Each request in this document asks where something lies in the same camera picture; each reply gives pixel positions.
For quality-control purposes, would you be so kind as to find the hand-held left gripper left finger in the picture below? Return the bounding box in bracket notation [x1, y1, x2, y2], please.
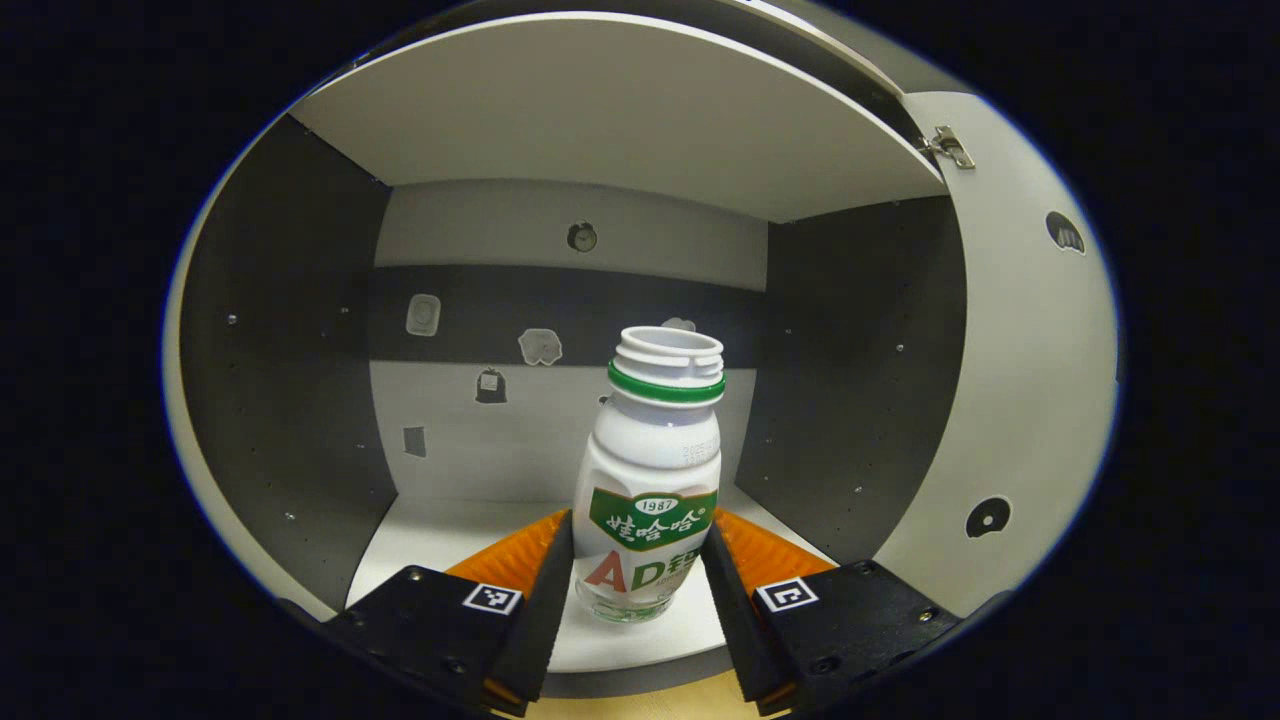
[320, 508, 576, 716]

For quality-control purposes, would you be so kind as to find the white cabinet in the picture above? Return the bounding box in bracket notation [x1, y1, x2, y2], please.
[165, 0, 971, 701]

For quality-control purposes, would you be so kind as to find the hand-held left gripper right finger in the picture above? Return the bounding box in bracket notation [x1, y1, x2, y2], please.
[700, 508, 966, 716]

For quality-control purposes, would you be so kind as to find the white plastic bottle green label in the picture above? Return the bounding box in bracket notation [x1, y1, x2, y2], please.
[572, 326, 727, 623]

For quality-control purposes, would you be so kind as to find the metal door hinge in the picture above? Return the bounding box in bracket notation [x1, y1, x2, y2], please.
[920, 125, 976, 171]

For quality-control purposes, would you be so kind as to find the white cabinet door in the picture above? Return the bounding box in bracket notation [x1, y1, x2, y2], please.
[875, 92, 1119, 618]

